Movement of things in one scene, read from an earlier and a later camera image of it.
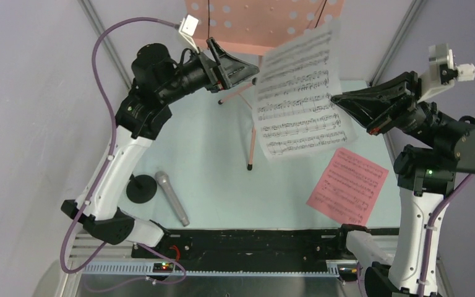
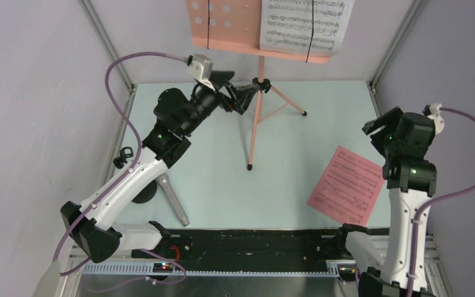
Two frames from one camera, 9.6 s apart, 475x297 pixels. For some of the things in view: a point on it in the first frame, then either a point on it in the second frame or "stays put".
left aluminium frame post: (89, 10) stays put
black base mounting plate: (232, 245) stays put
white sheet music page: (295, 82) -> (315, 26)
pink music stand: (253, 26) stays put
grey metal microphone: (163, 179) stays put
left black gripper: (229, 71) -> (240, 98)
